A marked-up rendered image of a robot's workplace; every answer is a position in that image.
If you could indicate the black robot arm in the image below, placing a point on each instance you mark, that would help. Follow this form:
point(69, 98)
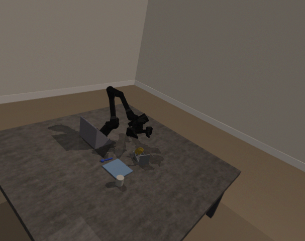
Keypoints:
point(114, 121)

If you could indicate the olive-yellow round plate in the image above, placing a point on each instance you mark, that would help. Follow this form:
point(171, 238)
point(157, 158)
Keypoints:
point(139, 151)

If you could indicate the beige cylinder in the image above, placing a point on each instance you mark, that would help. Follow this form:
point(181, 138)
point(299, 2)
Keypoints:
point(119, 180)

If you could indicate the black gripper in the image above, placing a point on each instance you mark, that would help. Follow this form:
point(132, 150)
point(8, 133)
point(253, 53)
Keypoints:
point(132, 131)

